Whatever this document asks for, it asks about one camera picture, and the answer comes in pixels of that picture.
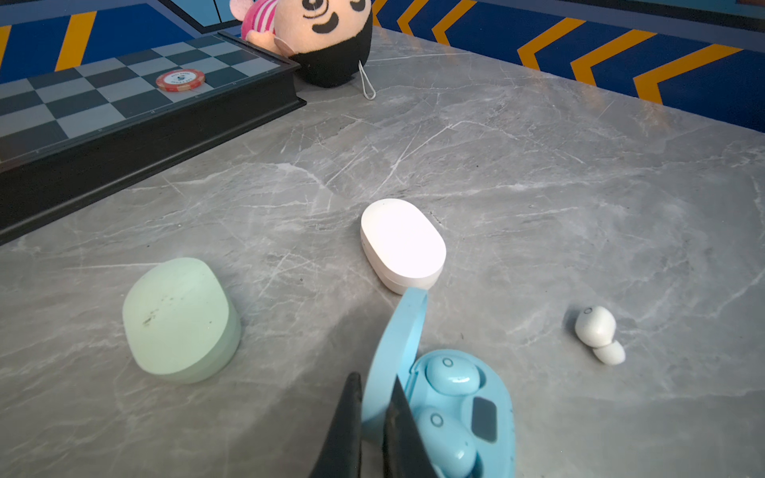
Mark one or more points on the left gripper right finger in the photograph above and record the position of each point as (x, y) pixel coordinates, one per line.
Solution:
(404, 452)

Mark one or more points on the white earbud case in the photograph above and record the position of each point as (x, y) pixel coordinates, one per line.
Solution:
(401, 244)

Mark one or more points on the pink plush doll head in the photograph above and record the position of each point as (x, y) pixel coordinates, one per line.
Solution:
(330, 39)

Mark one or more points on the light blue earbud case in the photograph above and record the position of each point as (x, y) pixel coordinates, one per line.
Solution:
(487, 414)

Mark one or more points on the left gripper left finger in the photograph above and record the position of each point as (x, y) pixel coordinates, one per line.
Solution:
(341, 454)

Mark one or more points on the white earbud front right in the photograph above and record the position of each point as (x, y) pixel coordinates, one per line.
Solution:
(596, 328)

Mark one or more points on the blue earbud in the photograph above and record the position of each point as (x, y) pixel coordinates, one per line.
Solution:
(453, 376)
(449, 445)

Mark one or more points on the black white chessboard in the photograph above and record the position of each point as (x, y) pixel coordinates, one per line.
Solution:
(71, 138)

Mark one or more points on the red poker chip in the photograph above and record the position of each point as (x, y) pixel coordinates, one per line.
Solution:
(179, 81)

